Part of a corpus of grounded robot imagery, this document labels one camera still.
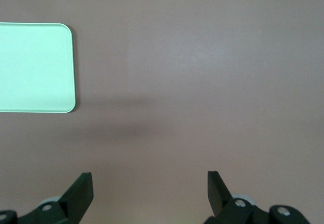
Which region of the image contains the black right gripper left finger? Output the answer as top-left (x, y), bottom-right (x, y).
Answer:
top-left (0, 172), bottom-right (94, 224)

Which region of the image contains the mint green rectangular tray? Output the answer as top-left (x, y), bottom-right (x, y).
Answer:
top-left (0, 23), bottom-right (77, 114)

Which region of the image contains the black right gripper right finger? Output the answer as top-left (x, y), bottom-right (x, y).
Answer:
top-left (204, 170), bottom-right (311, 224)

